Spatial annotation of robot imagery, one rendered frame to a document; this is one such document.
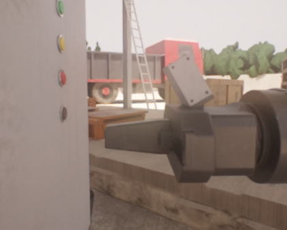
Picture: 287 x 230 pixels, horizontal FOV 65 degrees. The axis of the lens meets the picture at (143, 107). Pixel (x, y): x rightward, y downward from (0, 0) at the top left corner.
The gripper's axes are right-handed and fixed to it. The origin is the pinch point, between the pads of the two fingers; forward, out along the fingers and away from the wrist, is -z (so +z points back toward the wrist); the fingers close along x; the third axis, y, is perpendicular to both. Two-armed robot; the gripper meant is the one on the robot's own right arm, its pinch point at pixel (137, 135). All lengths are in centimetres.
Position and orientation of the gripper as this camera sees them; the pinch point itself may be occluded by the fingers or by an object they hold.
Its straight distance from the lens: 21.5
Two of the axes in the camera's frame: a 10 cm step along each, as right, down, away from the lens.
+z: 10.0, 0.0, 0.2
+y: 0.0, 10.0, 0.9
